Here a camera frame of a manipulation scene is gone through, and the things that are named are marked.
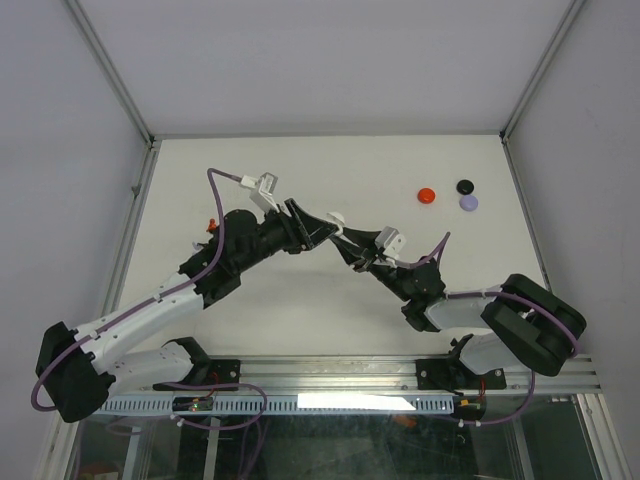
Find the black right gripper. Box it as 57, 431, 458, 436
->
331, 225, 412, 303

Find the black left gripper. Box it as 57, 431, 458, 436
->
235, 199, 339, 274

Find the white charging case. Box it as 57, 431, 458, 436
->
326, 211, 346, 236

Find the orange charging case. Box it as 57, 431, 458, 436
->
417, 188, 436, 205

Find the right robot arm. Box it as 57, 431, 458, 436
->
332, 227, 587, 387

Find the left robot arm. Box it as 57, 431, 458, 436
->
31, 199, 345, 423

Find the lilac charging case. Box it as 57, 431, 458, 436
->
459, 194, 479, 212

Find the black charging case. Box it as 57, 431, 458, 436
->
456, 179, 475, 196

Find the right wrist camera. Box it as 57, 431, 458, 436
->
374, 226, 406, 262

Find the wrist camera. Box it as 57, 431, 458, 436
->
374, 226, 406, 262
240, 172, 280, 213

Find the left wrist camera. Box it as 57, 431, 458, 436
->
240, 172, 280, 213

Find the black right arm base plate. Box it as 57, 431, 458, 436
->
415, 358, 507, 393

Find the grey slotted cable duct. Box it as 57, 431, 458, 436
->
97, 393, 454, 417

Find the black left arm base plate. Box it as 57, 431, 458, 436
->
152, 356, 241, 391

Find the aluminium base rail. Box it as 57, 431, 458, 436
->
119, 353, 601, 401

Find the aluminium frame post right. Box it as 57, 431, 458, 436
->
499, 0, 588, 143

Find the aluminium frame post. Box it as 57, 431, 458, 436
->
499, 0, 588, 143
62, 0, 155, 146

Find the aluminium frame post left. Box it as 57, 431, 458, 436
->
62, 0, 155, 146

